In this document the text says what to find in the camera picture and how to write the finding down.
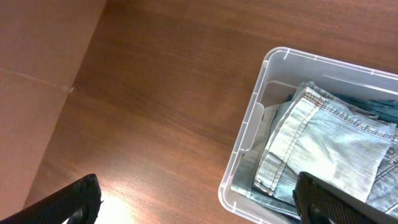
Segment dark blue jeans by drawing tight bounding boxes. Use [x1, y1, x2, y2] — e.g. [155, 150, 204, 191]
[333, 93, 397, 124]

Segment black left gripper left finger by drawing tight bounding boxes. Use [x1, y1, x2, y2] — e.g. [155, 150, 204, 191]
[1, 174, 101, 224]

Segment clear plastic storage bin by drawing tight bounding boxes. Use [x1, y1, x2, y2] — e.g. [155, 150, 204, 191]
[218, 47, 397, 223]

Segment light blue jeans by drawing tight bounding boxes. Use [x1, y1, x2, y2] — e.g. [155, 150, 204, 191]
[231, 82, 397, 223]

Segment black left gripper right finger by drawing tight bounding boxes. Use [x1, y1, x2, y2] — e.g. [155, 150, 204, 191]
[293, 172, 397, 224]

